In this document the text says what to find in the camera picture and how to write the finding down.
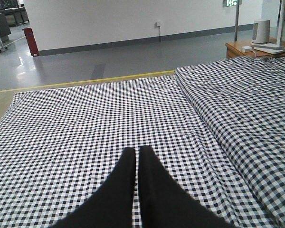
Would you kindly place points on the grey metal pole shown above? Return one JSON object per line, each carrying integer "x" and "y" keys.
{"x": 236, "y": 21}

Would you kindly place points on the white power adapter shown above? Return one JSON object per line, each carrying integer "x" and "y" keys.
{"x": 245, "y": 49}

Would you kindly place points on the white lamp stand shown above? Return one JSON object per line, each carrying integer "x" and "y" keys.
{"x": 277, "y": 47}

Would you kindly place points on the red fire extinguisher box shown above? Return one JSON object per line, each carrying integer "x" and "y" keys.
{"x": 31, "y": 41}

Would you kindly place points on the green exit sign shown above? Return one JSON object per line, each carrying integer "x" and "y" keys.
{"x": 229, "y": 3}

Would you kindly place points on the checkered folded duvet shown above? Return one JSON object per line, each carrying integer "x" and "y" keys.
{"x": 242, "y": 102}

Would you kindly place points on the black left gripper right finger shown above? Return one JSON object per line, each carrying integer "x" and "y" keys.
{"x": 163, "y": 203}

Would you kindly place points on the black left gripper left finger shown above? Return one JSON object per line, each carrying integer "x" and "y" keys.
{"x": 111, "y": 205}

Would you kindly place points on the checkered bed sheet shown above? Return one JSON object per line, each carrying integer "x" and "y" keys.
{"x": 58, "y": 146}

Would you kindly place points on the white wall socket box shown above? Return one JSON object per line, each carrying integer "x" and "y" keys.
{"x": 158, "y": 24}

